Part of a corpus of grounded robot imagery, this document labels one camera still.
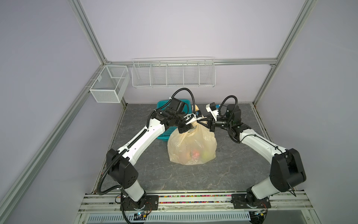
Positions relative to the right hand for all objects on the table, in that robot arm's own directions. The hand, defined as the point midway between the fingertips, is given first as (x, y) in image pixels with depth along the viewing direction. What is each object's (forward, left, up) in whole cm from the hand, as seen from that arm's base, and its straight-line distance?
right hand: (197, 121), depth 76 cm
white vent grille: (-41, +14, -27) cm, 51 cm away
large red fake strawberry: (-9, +1, -21) cm, 23 cm away
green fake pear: (-11, -6, -21) cm, 24 cm away
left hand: (-1, +4, -2) cm, 4 cm away
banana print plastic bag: (-6, 0, -18) cm, 19 cm away
